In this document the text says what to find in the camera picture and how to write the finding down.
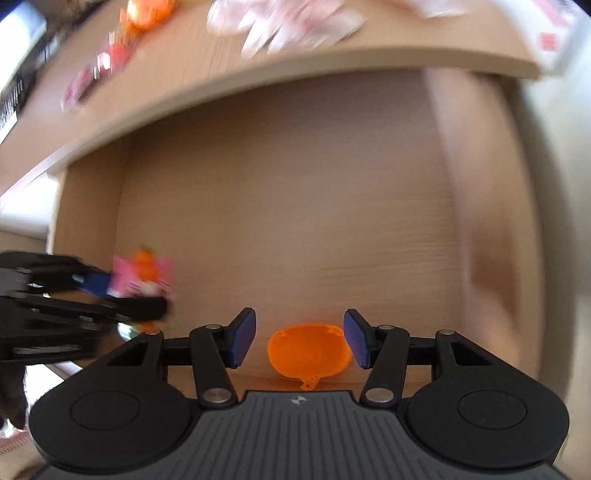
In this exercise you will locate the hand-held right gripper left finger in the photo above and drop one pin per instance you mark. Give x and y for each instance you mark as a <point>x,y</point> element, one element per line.
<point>242,338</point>

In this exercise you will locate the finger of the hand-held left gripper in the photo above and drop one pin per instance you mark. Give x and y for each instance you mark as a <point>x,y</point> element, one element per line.
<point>98,282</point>
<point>143,308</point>

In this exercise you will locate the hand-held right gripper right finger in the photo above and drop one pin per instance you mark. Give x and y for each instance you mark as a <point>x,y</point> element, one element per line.
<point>356,338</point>

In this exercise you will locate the orange capsule half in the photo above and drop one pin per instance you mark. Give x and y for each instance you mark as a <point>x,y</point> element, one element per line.
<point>148,10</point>
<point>308,353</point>

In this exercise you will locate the wooden drawer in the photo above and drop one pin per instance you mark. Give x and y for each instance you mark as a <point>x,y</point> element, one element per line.
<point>286,194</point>

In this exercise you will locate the pink card packet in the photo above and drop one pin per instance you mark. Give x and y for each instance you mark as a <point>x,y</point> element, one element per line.
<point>81,87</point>

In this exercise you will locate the white plastic bag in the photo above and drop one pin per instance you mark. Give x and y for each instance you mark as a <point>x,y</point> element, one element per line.
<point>286,25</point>

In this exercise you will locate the black keyboard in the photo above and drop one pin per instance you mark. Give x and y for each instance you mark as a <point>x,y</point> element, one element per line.
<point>16,92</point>

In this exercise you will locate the white box with red print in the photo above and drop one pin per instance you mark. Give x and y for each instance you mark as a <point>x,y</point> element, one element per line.
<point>556,41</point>

